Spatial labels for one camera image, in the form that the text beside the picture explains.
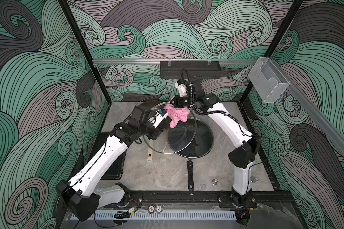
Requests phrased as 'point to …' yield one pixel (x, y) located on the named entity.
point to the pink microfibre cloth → (177, 114)
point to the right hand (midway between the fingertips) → (167, 102)
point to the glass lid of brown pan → (171, 140)
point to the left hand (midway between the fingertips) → (161, 124)
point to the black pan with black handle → (190, 172)
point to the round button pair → (158, 208)
